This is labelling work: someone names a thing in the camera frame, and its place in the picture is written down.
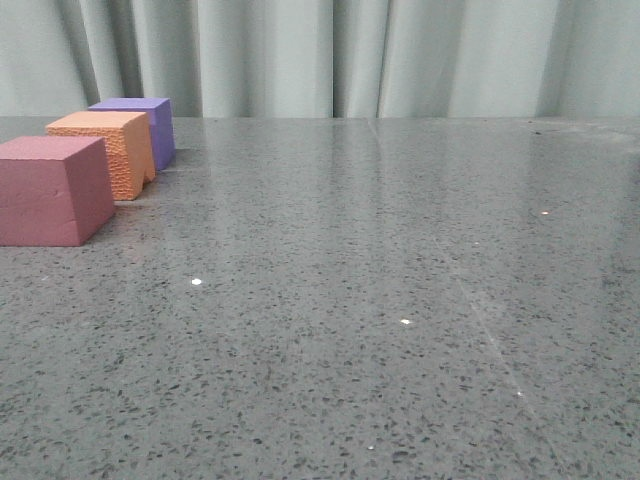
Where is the orange foam cube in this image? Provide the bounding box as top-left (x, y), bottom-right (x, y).
top-left (46, 111), bottom-right (156, 200)

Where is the purple foam cube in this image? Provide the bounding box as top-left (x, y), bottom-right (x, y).
top-left (89, 97), bottom-right (176, 170)

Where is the pale green curtain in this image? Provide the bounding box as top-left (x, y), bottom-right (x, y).
top-left (1, 1), bottom-right (639, 118)

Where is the red foam cube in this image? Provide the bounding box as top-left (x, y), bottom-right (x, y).
top-left (1, 136), bottom-right (115, 246)

